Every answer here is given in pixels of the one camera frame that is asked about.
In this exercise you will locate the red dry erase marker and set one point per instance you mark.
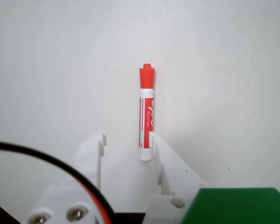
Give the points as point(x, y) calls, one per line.
point(146, 112)

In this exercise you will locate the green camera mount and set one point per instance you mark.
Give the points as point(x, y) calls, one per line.
point(231, 207)

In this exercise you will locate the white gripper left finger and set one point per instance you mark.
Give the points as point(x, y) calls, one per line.
point(91, 158)

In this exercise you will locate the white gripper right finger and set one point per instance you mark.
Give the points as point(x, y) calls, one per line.
point(175, 172)

